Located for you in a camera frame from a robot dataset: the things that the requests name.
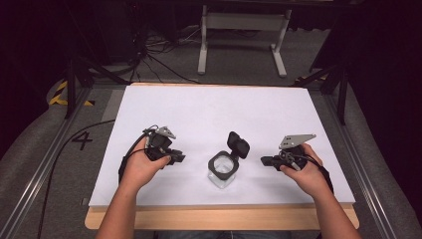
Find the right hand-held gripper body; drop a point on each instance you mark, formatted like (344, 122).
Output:
(292, 146)

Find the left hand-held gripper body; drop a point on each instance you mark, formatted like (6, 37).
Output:
(161, 142)

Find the clear jar with black lid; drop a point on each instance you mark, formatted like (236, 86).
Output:
(224, 166)

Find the person's left hand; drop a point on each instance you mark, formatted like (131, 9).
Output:
(141, 169)

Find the person's right hand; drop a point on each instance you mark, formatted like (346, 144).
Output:
(307, 177)

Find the white table mat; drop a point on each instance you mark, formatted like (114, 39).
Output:
(215, 109)

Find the wooden table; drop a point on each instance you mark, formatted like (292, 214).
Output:
(215, 217)

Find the black metal stand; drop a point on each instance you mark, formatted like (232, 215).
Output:
(341, 93)
(71, 86)

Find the yellow black hazard tape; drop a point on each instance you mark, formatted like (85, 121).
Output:
(57, 96)

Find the aluminium floor rail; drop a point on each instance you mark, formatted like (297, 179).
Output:
(40, 172)
(365, 159)

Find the white metal desk frame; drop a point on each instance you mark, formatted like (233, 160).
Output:
(244, 21)

